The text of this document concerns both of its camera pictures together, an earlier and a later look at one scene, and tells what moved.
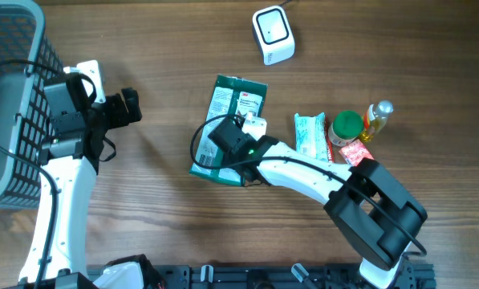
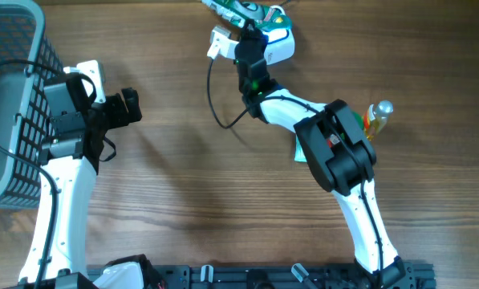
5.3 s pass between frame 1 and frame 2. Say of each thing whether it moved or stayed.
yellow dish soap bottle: stayed
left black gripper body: stayed
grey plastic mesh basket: stayed
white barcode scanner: stayed
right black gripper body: moved
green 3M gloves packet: moved
